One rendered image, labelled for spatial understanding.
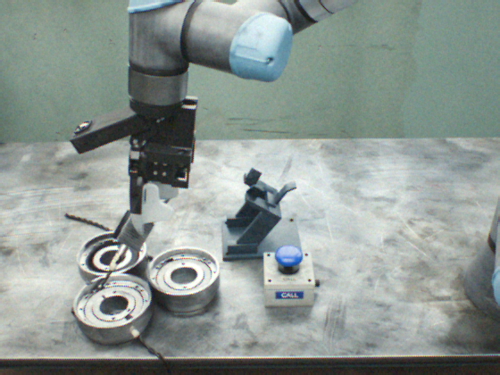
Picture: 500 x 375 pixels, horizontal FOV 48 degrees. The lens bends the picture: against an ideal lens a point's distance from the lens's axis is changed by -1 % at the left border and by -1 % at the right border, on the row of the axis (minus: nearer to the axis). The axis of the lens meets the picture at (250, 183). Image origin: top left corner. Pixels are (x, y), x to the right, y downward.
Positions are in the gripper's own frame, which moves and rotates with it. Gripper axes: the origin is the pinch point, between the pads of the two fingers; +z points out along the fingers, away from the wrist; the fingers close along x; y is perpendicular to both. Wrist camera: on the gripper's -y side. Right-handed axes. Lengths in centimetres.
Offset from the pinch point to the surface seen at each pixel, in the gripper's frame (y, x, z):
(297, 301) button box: 24.1, -8.1, 5.3
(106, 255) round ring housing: -5.0, 0.8, 8.5
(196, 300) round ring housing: 9.9, -9.3, 6.0
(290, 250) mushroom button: 22.3, -4.4, -0.7
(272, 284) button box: 20.1, -8.1, 2.6
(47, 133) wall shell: -67, 155, 78
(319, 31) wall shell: 44, 157, 18
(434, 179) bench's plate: 52, 26, 3
